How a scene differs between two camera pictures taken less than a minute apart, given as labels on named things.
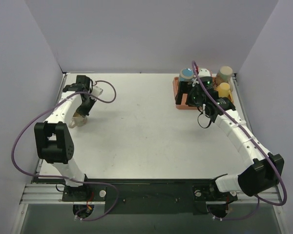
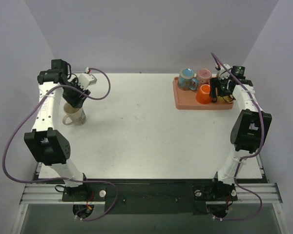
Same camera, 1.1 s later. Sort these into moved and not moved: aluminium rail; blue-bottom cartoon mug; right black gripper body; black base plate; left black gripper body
Moved: left black gripper body; right black gripper body
Not moved: aluminium rail; blue-bottom cartoon mug; black base plate
